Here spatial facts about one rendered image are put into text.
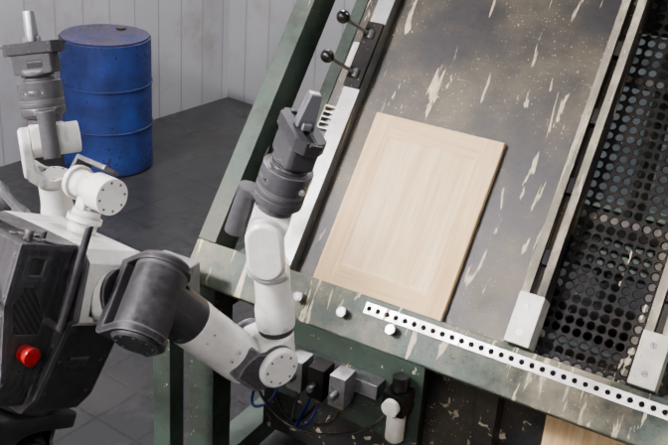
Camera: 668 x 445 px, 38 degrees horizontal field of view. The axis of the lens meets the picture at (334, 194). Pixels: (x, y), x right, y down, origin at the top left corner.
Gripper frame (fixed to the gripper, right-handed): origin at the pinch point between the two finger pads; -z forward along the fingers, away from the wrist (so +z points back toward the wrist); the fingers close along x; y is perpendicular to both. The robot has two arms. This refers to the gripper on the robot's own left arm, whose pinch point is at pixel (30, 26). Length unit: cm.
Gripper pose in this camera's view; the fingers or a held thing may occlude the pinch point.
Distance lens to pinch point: 203.4
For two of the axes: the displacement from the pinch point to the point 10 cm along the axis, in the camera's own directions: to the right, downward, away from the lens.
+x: 9.9, -0.9, -0.8
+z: 1.0, 9.8, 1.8
